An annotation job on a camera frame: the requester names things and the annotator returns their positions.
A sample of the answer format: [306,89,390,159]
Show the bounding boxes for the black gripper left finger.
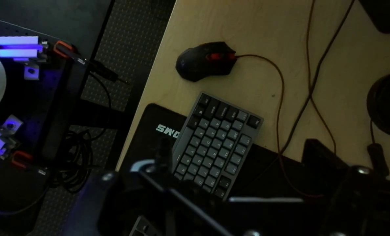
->
[96,158,233,236]

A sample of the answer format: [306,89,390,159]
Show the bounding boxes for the black monitor stand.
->
[359,0,390,35]

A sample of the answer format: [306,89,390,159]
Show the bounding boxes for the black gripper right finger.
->
[302,137,390,236]

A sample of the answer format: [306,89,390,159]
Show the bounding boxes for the black lamp cord switch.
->
[367,116,390,178]

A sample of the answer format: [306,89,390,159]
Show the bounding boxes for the glass panel computer case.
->
[0,11,91,228]

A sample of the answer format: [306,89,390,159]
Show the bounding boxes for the thin black cable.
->
[281,0,357,156]

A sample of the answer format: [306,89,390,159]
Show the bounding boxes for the black and red mouse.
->
[175,40,239,82]

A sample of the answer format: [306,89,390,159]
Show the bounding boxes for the black cable bundle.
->
[49,128,97,194]

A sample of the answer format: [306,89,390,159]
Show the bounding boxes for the grey mechanical keyboard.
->
[171,91,265,201]

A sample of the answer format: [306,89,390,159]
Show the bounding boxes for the black gooseneck desk lamp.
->
[365,69,390,137]

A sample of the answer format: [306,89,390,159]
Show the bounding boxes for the red mouse cable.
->
[233,52,318,199]

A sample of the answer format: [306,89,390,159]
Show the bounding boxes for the black desk mat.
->
[114,102,390,236]

